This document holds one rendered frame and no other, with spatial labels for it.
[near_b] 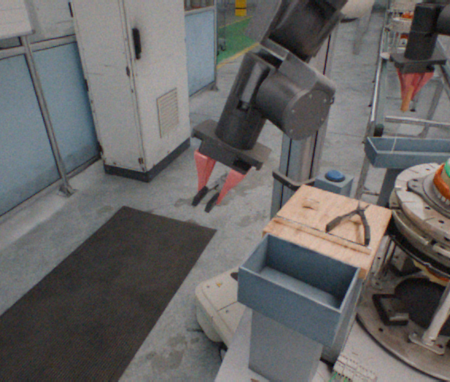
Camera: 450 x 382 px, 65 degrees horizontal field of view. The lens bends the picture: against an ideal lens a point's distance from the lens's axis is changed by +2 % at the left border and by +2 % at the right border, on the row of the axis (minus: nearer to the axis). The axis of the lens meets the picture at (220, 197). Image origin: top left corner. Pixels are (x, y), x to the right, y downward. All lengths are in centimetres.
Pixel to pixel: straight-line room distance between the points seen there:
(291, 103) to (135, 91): 233
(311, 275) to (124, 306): 141
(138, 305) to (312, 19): 170
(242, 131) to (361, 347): 60
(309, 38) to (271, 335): 49
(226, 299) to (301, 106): 130
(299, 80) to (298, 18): 7
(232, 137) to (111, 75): 231
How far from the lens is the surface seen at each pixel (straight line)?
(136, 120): 272
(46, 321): 203
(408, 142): 116
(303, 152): 107
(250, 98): 43
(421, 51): 93
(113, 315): 194
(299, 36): 44
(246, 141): 45
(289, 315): 60
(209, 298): 161
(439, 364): 91
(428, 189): 82
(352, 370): 81
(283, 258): 67
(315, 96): 38
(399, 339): 91
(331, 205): 76
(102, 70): 276
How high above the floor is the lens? 147
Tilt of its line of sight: 33 degrees down
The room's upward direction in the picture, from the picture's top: straight up
